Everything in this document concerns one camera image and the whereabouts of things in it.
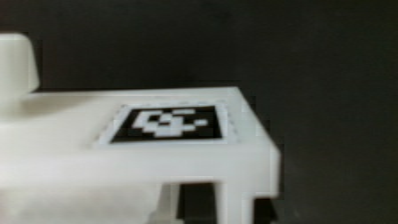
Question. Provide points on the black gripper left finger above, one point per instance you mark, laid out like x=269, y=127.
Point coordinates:
x=186, y=205

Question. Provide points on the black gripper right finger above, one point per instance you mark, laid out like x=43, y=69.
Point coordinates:
x=266, y=215

